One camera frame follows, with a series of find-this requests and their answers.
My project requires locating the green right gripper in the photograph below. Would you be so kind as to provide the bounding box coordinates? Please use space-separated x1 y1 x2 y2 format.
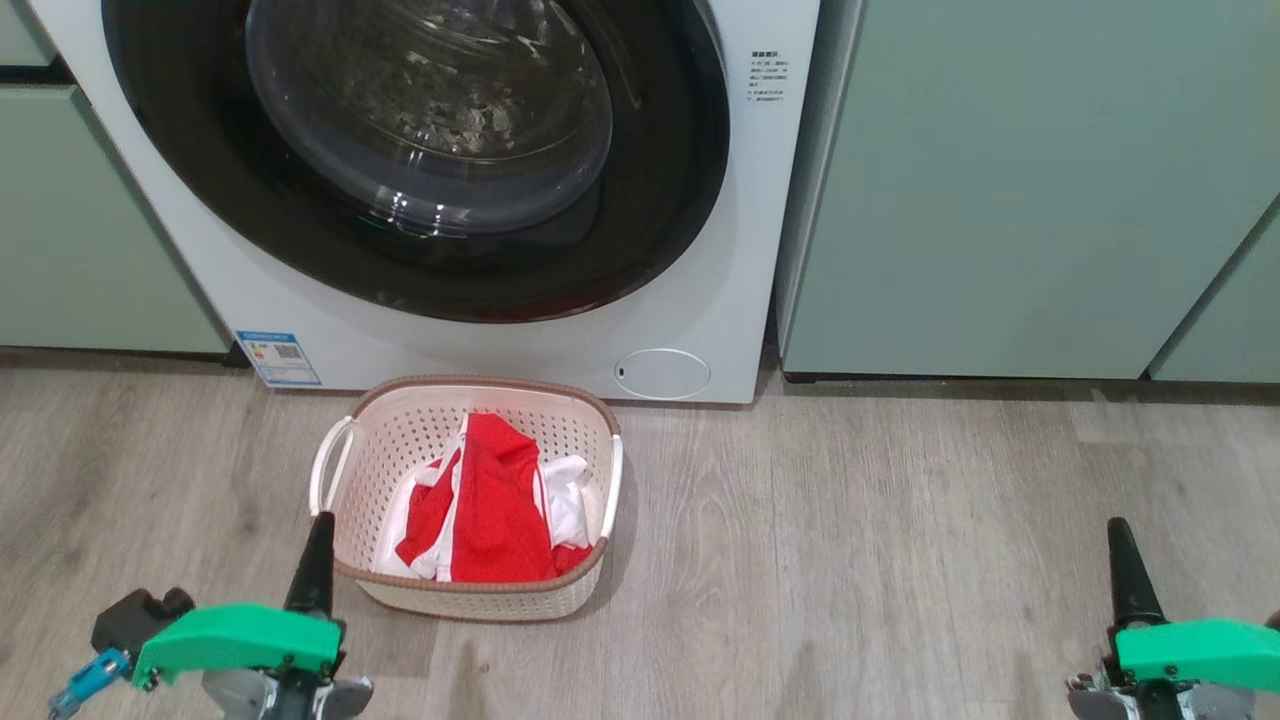
1068 517 1280 720

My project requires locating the cream perforated laundry basket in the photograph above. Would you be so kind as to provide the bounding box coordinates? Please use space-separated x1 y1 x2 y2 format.
308 376 624 623

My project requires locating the black glass washing machine door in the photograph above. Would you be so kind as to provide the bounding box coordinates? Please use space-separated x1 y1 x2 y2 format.
100 0 731 323

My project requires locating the printed text label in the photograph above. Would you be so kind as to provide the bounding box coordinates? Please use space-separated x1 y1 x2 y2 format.
750 50 788 103

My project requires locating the blue energy label sticker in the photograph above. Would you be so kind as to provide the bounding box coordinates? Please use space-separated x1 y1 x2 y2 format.
236 331 323 388

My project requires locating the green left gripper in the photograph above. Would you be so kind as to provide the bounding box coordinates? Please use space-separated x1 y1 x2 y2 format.
132 512 373 720

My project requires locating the blue left cable connector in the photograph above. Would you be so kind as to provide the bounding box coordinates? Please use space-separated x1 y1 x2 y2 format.
48 648 131 719

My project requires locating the red white striped garment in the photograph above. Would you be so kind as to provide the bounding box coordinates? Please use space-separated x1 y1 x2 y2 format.
372 440 601 583

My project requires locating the pale green cabinet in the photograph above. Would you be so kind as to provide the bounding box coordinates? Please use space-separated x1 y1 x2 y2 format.
1148 200 1280 386
775 0 1280 383
0 0 233 357

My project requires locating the round white filter cover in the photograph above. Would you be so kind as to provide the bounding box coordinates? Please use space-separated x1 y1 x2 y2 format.
613 348 712 401

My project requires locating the white front-load washing machine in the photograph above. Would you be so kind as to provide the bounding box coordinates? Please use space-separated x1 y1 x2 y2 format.
30 0 821 404

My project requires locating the red garment white trim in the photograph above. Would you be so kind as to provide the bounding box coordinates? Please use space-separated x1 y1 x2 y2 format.
440 412 566 584

